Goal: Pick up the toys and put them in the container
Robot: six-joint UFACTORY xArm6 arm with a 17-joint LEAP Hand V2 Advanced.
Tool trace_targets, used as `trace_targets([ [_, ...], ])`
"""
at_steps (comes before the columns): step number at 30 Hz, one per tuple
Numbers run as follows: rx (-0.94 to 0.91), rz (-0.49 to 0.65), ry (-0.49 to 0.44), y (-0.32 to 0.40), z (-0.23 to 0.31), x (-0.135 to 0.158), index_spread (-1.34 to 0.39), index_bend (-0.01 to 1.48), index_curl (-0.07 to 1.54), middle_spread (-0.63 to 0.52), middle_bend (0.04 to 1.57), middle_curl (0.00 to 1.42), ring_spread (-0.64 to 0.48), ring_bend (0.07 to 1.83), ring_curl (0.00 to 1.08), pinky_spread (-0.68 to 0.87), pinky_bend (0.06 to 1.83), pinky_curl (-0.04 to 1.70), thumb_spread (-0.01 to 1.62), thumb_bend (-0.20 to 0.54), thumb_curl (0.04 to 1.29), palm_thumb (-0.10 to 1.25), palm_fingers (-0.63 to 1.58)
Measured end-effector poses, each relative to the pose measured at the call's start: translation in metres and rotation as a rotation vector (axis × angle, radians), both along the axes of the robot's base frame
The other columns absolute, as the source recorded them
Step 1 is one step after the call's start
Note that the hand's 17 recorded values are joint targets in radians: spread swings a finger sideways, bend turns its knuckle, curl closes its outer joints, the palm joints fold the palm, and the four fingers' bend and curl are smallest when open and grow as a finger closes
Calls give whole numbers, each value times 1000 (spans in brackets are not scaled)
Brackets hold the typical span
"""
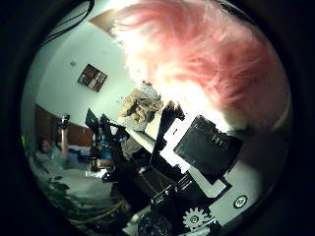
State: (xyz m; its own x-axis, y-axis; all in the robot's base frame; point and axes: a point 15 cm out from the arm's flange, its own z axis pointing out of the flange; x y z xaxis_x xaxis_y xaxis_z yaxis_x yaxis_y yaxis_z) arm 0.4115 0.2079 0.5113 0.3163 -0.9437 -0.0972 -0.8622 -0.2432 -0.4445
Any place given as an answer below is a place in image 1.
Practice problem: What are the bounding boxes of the light pink fluffy plush toy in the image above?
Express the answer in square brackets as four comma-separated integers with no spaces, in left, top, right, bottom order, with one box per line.
[111,0,291,132]

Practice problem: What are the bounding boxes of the brown plush pile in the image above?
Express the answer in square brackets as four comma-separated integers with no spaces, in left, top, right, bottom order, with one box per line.
[117,88,164,128]

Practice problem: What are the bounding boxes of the black metal stand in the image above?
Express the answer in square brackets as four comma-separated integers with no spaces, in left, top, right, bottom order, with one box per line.
[97,112,153,212]

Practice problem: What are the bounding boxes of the black monitor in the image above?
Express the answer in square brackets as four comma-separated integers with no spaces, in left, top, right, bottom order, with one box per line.
[85,107,100,132]

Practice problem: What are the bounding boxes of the person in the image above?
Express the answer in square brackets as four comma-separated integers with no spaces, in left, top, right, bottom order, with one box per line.
[34,112,85,172]

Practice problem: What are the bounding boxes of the green leafy plant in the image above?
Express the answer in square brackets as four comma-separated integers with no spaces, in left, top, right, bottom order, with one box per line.
[22,136,85,227]

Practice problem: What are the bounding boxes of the brown wooden door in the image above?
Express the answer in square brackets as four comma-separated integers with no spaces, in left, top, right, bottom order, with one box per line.
[88,8,123,37]

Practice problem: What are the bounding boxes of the tan curved hose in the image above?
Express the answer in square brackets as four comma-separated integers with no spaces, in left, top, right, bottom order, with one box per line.
[69,198,128,228]

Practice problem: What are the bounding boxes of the dark framed wall picture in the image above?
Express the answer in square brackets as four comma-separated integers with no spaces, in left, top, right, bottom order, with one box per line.
[77,63,109,93]

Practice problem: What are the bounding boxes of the black cable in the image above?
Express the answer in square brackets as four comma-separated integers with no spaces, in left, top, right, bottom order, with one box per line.
[41,0,96,46]

